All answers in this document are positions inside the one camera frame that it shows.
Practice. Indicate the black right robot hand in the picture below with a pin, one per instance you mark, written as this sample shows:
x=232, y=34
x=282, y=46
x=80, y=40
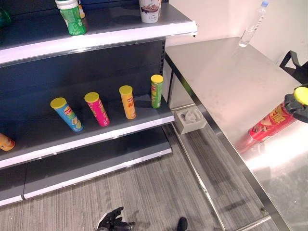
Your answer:
x=296, y=107

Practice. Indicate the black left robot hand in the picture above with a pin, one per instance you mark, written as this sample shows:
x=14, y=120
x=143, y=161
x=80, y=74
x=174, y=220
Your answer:
x=113, y=220

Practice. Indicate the red chip can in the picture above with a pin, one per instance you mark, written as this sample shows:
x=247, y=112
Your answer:
x=270, y=122

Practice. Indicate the stainless steel table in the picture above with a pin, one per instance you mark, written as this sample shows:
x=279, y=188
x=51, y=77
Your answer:
x=243, y=96

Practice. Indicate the dark robot foot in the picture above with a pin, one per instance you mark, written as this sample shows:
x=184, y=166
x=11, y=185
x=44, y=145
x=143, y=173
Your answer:
x=182, y=223

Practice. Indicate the clear water bottle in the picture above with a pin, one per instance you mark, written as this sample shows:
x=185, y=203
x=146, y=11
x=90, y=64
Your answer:
x=252, y=25

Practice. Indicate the grey box with white items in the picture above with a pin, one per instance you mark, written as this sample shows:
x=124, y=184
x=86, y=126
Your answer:
x=190, y=119

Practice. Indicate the pink chip can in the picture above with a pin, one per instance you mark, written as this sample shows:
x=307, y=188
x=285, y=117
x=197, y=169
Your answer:
x=98, y=109

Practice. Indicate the blue chip can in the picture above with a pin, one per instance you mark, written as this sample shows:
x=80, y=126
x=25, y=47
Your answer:
x=68, y=114

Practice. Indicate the orange chip can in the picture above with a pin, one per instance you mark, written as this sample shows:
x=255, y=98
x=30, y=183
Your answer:
x=128, y=102

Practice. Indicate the orange snack can lying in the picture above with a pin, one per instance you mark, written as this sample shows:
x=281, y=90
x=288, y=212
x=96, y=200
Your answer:
x=5, y=142

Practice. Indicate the green chip can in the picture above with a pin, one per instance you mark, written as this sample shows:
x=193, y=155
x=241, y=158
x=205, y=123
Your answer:
x=156, y=91

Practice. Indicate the dark grey store shelf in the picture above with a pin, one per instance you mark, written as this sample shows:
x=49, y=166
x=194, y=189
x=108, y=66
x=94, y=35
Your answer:
x=79, y=79

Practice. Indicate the white paper cup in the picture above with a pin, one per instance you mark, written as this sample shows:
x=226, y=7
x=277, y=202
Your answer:
x=149, y=10

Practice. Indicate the green bottle with white cap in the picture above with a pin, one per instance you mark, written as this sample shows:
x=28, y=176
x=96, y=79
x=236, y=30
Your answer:
x=73, y=18

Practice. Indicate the orange packet behind bottle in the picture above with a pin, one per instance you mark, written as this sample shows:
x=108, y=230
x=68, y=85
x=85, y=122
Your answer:
x=81, y=10

